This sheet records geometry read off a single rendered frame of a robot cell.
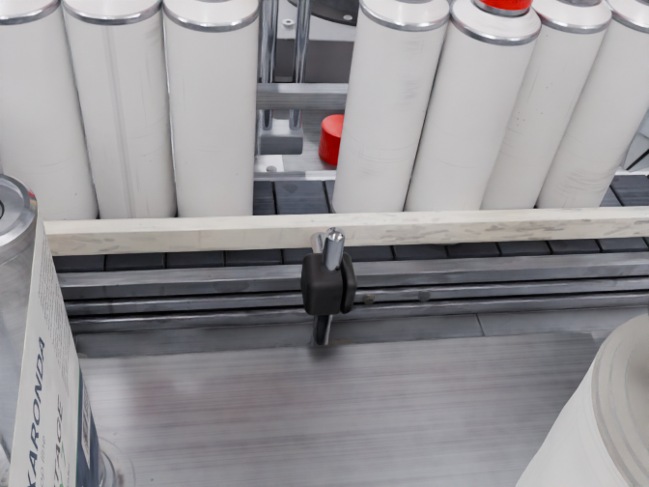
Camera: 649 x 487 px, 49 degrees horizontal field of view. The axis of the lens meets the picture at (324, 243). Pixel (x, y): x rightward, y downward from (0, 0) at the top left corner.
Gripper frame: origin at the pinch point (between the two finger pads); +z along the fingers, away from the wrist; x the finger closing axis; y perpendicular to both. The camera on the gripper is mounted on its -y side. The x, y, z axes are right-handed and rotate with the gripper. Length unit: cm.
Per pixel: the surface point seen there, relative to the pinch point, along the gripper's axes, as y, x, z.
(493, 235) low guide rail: 4.9, -8.1, 8.5
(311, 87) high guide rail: -3.6, -21.3, 9.2
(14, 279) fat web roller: 20.9, -37.1, 8.1
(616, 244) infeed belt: 4.1, 2.0, 5.3
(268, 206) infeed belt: -0.9, -19.6, 17.6
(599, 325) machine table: 7.5, 3.7, 10.0
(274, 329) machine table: 6.3, -17.1, 22.0
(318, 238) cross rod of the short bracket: 5.5, -19.0, 13.8
